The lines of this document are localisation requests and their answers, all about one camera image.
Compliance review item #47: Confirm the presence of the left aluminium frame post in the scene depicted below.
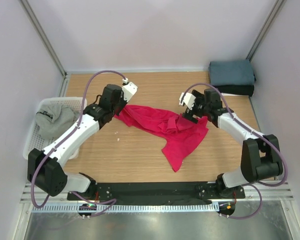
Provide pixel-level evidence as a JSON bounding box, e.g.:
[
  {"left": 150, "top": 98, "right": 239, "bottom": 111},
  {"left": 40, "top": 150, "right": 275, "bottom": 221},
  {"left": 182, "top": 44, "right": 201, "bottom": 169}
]
[{"left": 19, "top": 0, "right": 67, "bottom": 78}]

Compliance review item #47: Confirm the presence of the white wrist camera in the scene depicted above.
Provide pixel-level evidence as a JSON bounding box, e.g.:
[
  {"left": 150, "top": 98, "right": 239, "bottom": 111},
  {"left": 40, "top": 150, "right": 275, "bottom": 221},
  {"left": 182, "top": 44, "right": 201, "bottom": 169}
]
[
  {"left": 121, "top": 78, "right": 138, "bottom": 103},
  {"left": 179, "top": 92, "right": 196, "bottom": 110}
]

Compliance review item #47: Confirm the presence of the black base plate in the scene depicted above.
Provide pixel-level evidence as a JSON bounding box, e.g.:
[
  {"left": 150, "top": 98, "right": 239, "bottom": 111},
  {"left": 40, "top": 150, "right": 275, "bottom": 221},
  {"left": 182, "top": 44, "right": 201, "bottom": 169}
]
[{"left": 82, "top": 181, "right": 246, "bottom": 206}]

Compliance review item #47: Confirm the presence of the right aluminium frame post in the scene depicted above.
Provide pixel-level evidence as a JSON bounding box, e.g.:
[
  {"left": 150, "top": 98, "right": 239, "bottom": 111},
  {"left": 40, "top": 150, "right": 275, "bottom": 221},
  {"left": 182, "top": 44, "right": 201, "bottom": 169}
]
[{"left": 246, "top": 0, "right": 287, "bottom": 62}]

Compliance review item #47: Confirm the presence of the aluminium frame post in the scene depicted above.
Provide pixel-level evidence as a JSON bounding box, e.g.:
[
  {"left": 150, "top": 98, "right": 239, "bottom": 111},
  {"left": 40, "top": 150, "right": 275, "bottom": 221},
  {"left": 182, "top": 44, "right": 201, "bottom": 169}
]
[
  {"left": 19, "top": 0, "right": 67, "bottom": 78},
  {"left": 246, "top": 0, "right": 287, "bottom": 62}
]

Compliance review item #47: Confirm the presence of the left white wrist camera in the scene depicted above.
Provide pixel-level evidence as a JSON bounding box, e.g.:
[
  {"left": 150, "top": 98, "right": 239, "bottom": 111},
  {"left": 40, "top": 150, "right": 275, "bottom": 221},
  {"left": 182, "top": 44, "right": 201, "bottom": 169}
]
[{"left": 121, "top": 78, "right": 138, "bottom": 103}]

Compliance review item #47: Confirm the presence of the folded blue t shirt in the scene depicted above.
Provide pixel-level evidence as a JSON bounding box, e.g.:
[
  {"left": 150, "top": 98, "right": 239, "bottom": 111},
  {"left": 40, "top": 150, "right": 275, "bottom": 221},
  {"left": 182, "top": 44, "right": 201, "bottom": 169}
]
[{"left": 208, "top": 59, "right": 255, "bottom": 86}]

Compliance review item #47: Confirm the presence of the grey t shirt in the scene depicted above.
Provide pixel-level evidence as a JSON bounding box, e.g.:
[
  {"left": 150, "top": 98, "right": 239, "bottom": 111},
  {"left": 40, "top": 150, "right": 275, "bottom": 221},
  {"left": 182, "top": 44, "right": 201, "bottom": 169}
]
[{"left": 35, "top": 104, "right": 79, "bottom": 140}]

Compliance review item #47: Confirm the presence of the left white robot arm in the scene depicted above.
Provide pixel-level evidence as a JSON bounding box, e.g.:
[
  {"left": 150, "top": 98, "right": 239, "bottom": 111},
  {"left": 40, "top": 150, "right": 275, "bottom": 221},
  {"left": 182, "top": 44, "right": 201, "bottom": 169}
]
[{"left": 27, "top": 82, "right": 138, "bottom": 200}]

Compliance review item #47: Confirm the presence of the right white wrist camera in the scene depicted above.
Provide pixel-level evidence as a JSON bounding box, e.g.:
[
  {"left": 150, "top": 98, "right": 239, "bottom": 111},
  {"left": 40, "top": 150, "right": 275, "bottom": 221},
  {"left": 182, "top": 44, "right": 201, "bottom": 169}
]
[{"left": 179, "top": 92, "right": 196, "bottom": 110}]

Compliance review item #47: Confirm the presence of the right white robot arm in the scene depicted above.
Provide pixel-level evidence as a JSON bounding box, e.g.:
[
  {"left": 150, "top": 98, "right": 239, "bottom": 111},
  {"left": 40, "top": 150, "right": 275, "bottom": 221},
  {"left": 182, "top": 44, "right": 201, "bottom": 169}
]
[{"left": 179, "top": 88, "right": 285, "bottom": 198}]

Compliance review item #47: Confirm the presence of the folded black t shirt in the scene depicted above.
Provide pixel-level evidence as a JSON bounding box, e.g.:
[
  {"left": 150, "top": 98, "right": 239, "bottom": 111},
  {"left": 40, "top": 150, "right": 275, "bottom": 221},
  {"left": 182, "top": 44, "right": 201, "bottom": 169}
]
[{"left": 215, "top": 85, "right": 255, "bottom": 97}]

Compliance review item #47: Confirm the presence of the white slotted cable duct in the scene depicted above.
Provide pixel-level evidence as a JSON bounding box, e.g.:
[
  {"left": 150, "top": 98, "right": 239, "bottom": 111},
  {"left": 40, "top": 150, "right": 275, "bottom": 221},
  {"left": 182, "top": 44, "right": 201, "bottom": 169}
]
[{"left": 32, "top": 202, "right": 219, "bottom": 214}]

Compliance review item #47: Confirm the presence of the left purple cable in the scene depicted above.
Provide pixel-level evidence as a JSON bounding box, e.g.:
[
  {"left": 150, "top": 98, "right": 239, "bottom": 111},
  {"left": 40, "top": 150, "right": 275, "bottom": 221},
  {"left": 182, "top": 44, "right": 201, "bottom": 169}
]
[{"left": 30, "top": 70, "right": 130, "bottom": 217}]

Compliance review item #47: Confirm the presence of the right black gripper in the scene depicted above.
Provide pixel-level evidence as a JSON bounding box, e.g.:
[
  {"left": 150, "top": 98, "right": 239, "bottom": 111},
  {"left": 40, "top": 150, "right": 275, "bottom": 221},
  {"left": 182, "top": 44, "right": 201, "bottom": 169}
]
[{"left": 182, "top": 89, "right": 210, "bottom": 124}]

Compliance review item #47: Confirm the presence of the red t shirt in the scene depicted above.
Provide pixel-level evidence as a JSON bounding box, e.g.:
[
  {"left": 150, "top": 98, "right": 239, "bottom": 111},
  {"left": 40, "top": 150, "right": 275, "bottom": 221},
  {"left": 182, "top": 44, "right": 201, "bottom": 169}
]
[{"left": 115, "top": 104, "right": 209, "bottom": 172}]

